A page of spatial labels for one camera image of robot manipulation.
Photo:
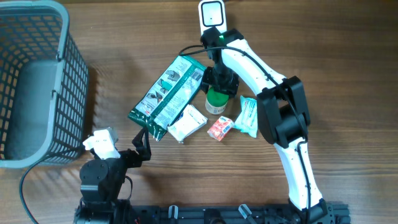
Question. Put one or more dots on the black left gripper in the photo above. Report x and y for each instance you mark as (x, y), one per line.
(135, 160)

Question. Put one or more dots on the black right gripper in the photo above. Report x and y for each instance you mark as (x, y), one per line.
(229, 86)

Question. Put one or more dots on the green lid jar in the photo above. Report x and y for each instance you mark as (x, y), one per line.
(215, 102)

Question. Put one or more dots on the green gloves packet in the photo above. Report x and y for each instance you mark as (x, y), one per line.
(168, 96)

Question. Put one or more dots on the small red white carton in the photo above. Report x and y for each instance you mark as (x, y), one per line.
(220, 128)

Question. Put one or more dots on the white paper packet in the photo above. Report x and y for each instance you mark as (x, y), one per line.
(189, 121)

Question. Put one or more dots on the teal tissue packet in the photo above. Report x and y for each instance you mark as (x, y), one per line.
(247, 119)

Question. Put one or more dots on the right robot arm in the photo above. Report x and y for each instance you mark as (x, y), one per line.
(282, 114)

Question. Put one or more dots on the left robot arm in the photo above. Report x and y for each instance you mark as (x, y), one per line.
(103, 177)

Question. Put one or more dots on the white barcode scanner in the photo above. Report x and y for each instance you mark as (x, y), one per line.
(212, 14)

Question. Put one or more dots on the grey plastic shopping basket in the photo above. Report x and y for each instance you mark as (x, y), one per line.
(44, 85)

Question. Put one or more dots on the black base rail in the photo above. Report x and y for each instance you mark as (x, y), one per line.
(267, 214)

